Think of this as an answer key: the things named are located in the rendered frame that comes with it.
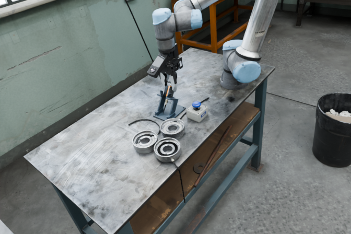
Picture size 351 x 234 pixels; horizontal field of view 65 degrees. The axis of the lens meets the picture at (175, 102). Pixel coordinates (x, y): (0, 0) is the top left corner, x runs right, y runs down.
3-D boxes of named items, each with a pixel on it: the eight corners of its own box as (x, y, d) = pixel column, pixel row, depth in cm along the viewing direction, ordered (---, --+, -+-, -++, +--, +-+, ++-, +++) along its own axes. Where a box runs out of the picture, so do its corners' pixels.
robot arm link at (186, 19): (197, 3, 115) (171, 7, 115) (202, 11, 106) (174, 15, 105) (198, 22, 119) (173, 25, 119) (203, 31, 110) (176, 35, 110)
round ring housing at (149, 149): (143, 159, 109) (141, 151, 107) (129, 146, 116) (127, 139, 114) (163, 144, 114) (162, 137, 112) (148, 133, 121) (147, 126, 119)
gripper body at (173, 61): (183, 68, 124) (180, 43, 117) (171, 77, 119) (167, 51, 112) (170, 65, 128) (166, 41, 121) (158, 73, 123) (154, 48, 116)
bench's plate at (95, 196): (112, 239, 86) (110, 235, 84) (25, 159, 120) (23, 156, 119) (275, 70, 156) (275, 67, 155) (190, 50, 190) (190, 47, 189)
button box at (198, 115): (199, 123, 123) (198, 114, 120) (187, 117, 127) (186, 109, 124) (209, 113, 128) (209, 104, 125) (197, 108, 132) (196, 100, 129)
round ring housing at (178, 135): (181, 142, 114) (180, 135, 112) (158, 139, 117) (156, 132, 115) (188, 126, 122) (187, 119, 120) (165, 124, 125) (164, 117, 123)
